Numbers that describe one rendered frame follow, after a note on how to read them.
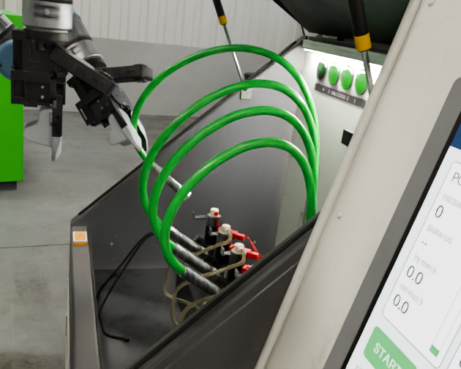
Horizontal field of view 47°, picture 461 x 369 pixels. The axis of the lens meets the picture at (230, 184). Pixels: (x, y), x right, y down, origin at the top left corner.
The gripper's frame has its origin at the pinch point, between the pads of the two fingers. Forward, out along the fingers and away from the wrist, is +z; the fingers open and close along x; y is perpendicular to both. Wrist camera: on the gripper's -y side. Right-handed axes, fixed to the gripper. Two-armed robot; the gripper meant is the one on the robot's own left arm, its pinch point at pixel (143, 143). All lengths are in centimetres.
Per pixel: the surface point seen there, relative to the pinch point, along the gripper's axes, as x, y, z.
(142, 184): 18.4, -3.3, 11.2
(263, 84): 11.9, -28.1, 7.3
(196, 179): 29.8, -15.6, 17.4
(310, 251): 31, -24, 34
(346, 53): -10.3, -42.8, 6.1
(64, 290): -142, 135, -2
